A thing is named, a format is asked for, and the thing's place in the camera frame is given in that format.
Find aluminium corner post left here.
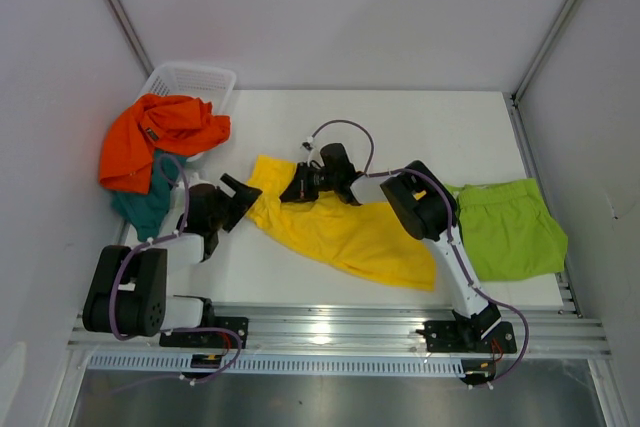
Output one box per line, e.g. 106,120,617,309
104,0,154,76

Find white slotted cable duct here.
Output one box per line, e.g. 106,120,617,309
87,352,466,377

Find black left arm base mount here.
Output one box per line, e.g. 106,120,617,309
159,316,249,349

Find white plastic laundry basket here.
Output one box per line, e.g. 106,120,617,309
140,61,238,166

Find aluminium frame rail front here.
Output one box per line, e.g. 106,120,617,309
65,302,613,359

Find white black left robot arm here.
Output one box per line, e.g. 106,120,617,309
82,174,262,347

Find aluminium corner post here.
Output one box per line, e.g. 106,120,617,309
511,0,584,106
104,0,154,76

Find lime green shorts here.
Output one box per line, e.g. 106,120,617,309
448,178,568,282

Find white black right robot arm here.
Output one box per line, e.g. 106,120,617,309
280,143,502,351

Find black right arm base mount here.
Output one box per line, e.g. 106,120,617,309
415,320,517,354

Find yellow shorts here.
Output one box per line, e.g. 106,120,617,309
248,155,436,291

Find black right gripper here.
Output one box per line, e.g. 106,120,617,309
279,163,338,204

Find orange shorts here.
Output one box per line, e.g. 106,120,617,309
98,93,231,195

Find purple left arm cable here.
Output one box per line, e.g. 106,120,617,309
107,152,244,394

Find aluminium corner post right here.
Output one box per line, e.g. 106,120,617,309
511,0,584,106

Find teal shorts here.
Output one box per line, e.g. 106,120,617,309
111,150,187,242

